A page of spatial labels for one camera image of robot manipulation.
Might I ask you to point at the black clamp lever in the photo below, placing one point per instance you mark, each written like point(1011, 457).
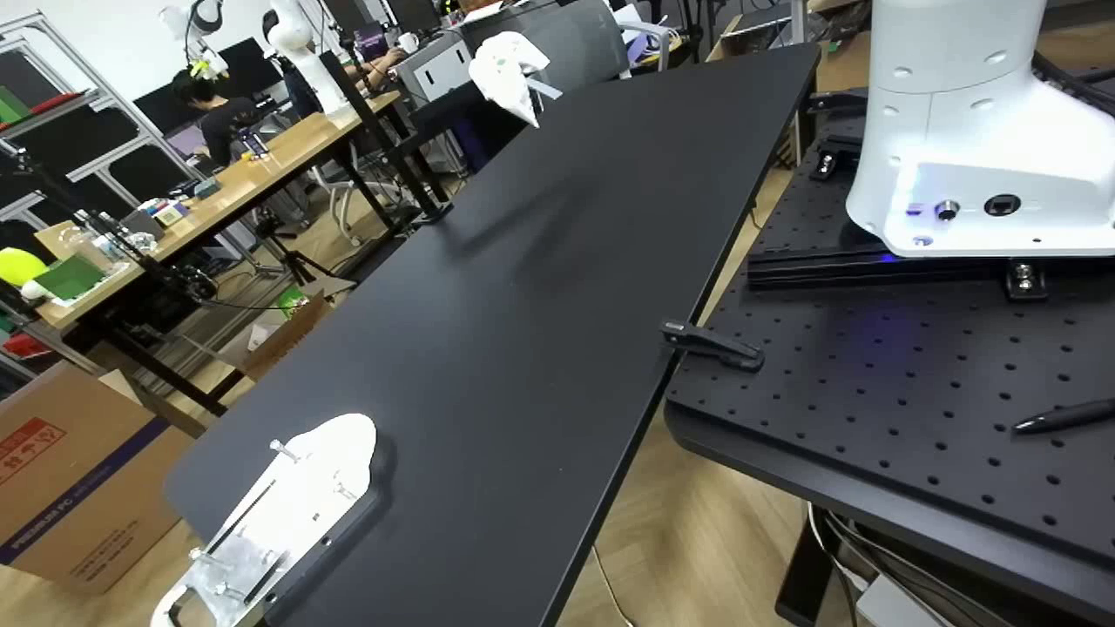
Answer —
point(712, 347)

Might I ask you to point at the brown cardboard box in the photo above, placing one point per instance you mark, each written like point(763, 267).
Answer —
point(82, 478)

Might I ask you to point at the black pen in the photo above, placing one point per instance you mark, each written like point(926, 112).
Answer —
point(1067, 416)

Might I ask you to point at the grey cabinet with slots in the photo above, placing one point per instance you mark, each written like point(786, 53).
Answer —
point(437, 68)

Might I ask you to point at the seated person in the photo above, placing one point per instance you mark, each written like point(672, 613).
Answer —
point(221, 116)

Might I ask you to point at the white towel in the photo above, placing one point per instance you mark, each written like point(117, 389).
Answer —
point(499, 70)

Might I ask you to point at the black aluminium rail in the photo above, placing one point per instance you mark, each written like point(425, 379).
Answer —
point(878, 267)

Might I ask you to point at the black perforated breadboard plate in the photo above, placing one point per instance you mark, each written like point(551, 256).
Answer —
point(902, 401)

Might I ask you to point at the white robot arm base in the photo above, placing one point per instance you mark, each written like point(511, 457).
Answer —
point(967, 149)

